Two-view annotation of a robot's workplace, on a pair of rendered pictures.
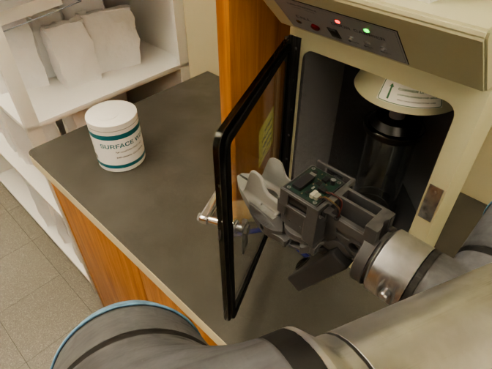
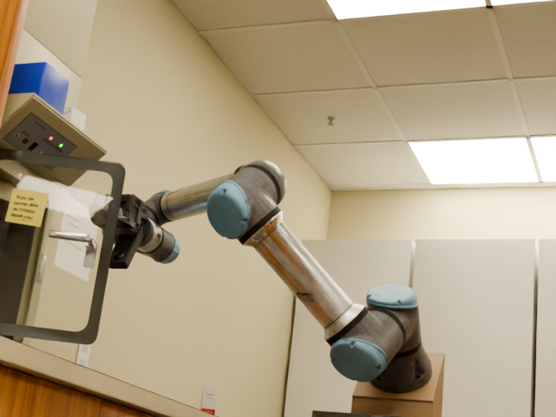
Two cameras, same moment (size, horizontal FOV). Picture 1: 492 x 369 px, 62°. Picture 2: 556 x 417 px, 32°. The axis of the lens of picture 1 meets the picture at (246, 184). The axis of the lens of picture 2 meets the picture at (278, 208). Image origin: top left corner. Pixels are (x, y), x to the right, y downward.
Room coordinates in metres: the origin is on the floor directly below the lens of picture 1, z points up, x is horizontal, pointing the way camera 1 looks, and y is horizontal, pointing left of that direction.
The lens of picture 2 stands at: (0.79, 1.99, 0.66)
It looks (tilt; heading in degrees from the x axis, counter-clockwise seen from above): 19 degrees up; 248
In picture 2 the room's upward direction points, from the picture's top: 7 degrees clockwise
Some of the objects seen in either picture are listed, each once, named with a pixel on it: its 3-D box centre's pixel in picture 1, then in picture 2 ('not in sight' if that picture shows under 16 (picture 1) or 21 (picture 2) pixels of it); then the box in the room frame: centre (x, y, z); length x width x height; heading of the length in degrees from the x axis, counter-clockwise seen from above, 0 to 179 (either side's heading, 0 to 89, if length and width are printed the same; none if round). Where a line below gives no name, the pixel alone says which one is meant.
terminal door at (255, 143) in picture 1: (256, 185); (39, 242); (0.52, -0.02, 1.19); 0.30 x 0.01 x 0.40; 160
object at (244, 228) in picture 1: (241, 236); not in sight; (0.41, 0.01, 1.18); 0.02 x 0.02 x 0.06; 70
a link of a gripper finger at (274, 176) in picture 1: (272, 176); not in sight; (0.41, -0.03, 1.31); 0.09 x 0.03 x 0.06; 46
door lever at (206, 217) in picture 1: (223, 206); (73, 238); (0.46, 0.04, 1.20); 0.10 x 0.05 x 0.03; 160
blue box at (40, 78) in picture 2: not in sight; (35, 90); (0.58, -0.09, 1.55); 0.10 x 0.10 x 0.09; 46
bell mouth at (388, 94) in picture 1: (411, 72); not in sight; (0.62, -0.27, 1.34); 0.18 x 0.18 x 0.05
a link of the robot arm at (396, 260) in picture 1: (394, 268); (145, 233); (0.26, -0.16, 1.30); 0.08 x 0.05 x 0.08; 136
